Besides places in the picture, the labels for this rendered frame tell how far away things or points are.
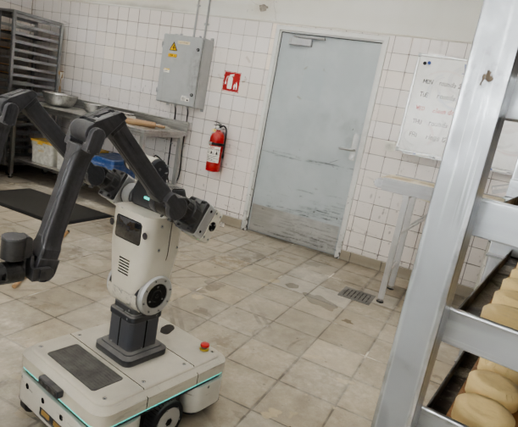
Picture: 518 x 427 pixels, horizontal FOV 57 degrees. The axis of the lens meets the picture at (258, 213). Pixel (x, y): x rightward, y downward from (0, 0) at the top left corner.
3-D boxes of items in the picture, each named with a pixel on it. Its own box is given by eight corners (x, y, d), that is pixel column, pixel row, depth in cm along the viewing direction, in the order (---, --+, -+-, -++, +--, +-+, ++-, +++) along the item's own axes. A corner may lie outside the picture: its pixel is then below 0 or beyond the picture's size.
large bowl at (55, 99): (32, 102, 535) (33, 89, 532) (60, 105, 569) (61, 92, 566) (58, 108, 519) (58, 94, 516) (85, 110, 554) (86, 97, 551)
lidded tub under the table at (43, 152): (26, 159, 548) (28, 137, 542) (60, 159, 589) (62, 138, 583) (50, 167, 531) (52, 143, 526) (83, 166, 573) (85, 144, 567)
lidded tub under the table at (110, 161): (82, 176, 512) (84, 152, 507) (112, 174, 555) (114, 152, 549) (110, 185, 498) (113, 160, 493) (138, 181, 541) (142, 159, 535)
